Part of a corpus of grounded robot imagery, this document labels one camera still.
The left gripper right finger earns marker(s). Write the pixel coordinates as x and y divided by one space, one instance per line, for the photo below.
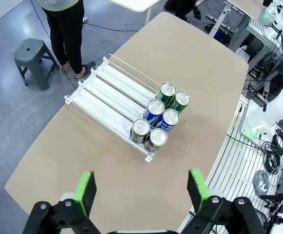
197 190

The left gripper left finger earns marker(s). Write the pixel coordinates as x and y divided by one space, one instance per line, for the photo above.
85 192

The black beverage can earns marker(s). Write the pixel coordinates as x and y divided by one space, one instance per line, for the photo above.
158 136
141 126

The green beverage can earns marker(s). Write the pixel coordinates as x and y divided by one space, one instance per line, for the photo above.
167 88
182 97

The aluminium slat robot platform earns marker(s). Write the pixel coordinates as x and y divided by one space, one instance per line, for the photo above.
236 161

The blue Pocari Sweat can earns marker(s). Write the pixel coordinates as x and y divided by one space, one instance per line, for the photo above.
155 106
171 117

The black tripod stand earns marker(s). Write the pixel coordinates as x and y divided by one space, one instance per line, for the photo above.
277 197

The yellow black pen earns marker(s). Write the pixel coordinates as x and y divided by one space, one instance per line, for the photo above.
237 118

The dark grey slipper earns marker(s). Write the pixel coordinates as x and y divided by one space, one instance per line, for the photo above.
87 67
66 68

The white plastic jug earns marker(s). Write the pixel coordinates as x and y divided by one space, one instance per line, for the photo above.
242 53

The grey plastic stool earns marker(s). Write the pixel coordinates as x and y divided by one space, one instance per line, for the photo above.
29 51

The person in grey hoodie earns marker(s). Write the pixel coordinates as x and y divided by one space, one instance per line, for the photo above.
65 31

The bystander in black trousers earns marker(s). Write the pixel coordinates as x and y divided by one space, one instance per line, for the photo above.
182 7

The small white table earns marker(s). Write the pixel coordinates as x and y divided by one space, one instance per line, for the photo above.
136 3

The aluminium profile frame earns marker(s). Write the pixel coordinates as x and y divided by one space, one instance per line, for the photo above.
255 36

